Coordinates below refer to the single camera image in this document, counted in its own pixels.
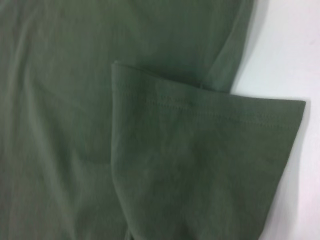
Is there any dark green shirt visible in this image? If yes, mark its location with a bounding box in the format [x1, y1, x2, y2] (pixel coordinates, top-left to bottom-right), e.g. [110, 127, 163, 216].
[0, 0, 307, 240]

